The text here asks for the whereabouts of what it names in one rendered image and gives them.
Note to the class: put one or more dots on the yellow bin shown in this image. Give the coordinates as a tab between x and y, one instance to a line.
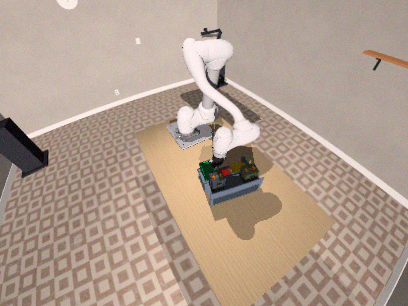
236	167

